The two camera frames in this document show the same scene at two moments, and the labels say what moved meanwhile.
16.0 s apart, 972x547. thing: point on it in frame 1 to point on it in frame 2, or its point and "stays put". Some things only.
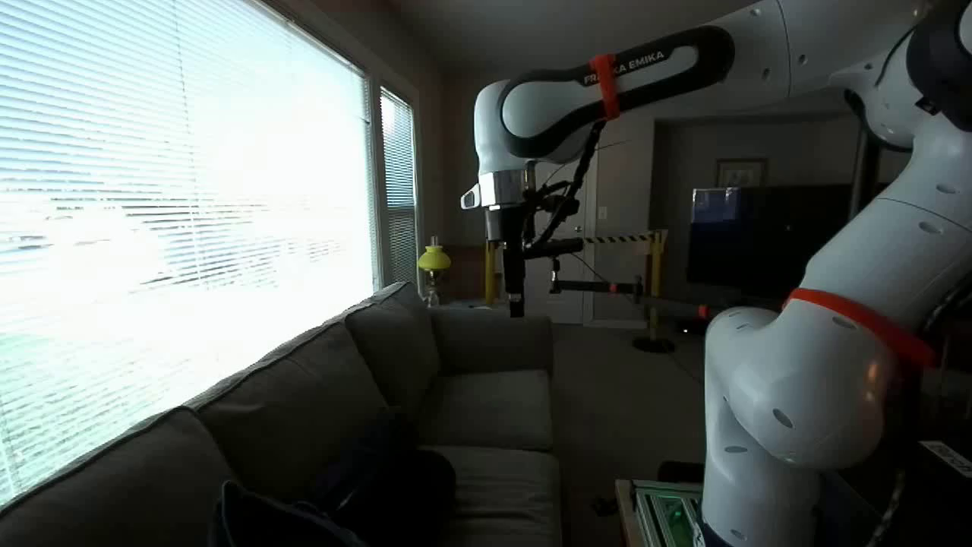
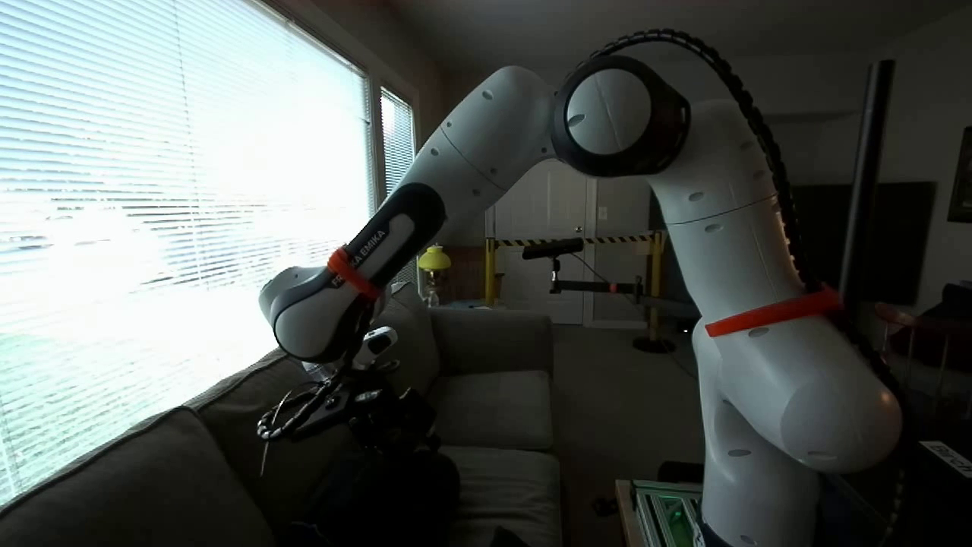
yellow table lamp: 434,260 stays put
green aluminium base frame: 669,511 stays put
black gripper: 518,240 to 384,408
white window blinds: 185,192 stays put
